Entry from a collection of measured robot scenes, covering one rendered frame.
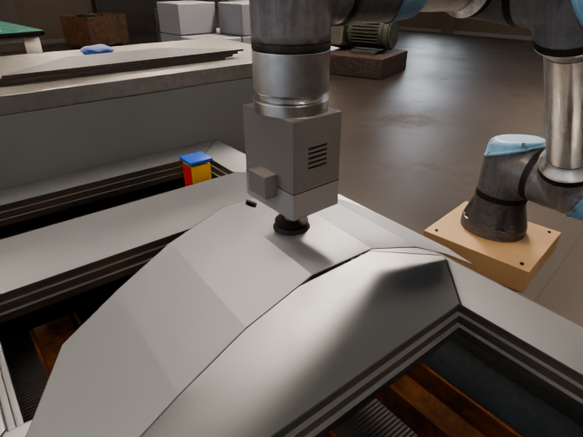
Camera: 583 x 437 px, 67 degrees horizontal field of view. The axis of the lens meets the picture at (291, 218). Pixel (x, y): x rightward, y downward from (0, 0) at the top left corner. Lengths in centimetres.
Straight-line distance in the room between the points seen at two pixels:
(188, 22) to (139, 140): 278
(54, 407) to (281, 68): 40
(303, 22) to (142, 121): 90
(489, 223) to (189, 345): 83
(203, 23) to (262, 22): 364
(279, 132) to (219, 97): 93
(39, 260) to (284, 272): 52
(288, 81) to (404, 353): 39
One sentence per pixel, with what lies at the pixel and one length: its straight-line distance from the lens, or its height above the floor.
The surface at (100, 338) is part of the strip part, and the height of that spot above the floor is 94.
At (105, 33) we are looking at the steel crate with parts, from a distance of 950.
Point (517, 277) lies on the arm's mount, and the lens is 106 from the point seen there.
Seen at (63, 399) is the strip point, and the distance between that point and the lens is 53.
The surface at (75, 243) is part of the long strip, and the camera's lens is 88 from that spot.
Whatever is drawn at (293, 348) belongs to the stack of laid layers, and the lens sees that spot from 59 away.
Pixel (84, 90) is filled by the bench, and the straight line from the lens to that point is 120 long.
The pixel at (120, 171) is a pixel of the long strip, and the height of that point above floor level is 86.
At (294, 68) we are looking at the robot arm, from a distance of 41.
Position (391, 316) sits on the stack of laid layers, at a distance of 65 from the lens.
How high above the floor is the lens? 128
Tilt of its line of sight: 29 degrees down
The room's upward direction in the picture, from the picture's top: straight up
